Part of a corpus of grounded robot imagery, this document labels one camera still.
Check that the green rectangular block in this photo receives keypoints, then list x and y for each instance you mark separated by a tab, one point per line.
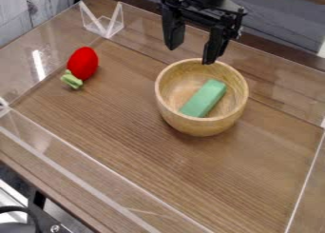
203	99

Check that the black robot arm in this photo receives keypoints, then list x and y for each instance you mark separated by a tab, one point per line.
219	15

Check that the red plush radish toy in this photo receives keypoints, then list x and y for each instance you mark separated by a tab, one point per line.
82	65

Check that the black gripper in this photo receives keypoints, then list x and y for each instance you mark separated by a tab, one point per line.
222	14

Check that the black table clamp bracket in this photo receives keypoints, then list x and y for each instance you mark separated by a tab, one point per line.
48	224

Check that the clear acrylic tray wall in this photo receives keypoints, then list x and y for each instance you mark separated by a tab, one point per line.
106	200

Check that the clear acrylic corner bracket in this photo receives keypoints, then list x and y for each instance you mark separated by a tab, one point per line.
104	26

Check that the wooden bowl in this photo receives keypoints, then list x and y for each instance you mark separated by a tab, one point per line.
178	82

